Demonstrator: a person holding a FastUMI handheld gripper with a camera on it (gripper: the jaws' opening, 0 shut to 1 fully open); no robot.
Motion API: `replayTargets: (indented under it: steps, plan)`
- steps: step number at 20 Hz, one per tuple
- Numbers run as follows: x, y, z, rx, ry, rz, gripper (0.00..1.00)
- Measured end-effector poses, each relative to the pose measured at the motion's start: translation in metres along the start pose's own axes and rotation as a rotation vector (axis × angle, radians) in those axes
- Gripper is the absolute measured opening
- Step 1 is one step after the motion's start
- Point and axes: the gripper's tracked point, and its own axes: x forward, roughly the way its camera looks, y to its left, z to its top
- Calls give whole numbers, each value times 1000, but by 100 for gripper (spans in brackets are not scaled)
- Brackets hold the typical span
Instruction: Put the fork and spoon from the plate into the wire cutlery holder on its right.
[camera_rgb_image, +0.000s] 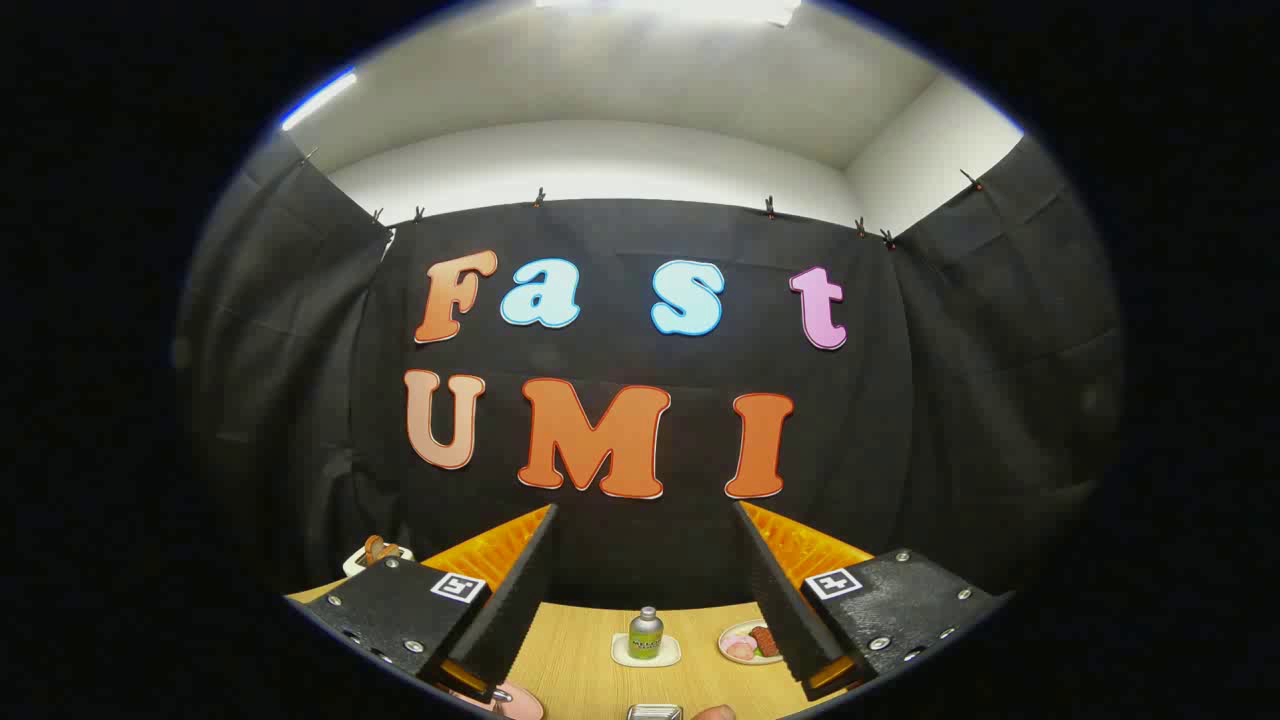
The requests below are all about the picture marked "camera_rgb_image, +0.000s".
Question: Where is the green soda bottle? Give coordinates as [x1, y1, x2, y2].
[628, 606, 665, 661]

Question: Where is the ceiling strip light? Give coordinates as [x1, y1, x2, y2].
[280, 68, 359, 133]

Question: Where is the white toaster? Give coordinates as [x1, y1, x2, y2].
[343, 545, 414, 579]

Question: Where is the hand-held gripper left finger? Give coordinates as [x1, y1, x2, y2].
[288, 503, 559, 704]

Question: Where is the white square coaster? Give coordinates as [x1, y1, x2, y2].
[611, 633, 682, 669]

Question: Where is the pink round plate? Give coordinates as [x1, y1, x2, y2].
[445, 680, 546, 720]

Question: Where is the row of black cloth clips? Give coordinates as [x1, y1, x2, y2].
[300, 150, 986, 251]

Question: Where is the wide ceiling light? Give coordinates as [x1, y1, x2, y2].
[535, 0, 801, 26]

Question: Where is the white oval food plate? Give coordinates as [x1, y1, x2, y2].
[718, 620, 786, 666]

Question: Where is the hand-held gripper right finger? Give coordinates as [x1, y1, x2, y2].
[732, 500, 1013, 703]

